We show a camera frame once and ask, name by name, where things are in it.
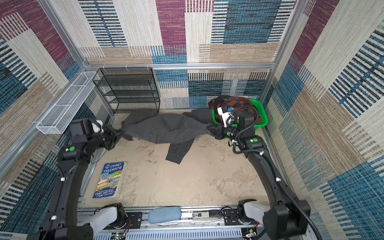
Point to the plaid red shirt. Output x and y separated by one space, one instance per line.
230 102

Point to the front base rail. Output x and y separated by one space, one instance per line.
195 223

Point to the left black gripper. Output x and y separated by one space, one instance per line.
115 136

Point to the black wire mesh shelf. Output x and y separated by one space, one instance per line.
128 89

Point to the grey pinstriped long sleeve shirt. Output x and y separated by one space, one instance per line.
177 130

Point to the white wire mesh tray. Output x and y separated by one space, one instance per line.
57 119

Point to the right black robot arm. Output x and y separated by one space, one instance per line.
287 216

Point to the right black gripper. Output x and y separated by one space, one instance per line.
218 133

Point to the green plastic basket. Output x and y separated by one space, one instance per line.
263 119

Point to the blue treehouse book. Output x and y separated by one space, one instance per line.
110 181

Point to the blue grey cloth pad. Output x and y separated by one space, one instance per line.
163 215

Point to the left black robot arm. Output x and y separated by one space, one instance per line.
61 222

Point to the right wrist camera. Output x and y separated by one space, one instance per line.
226 114

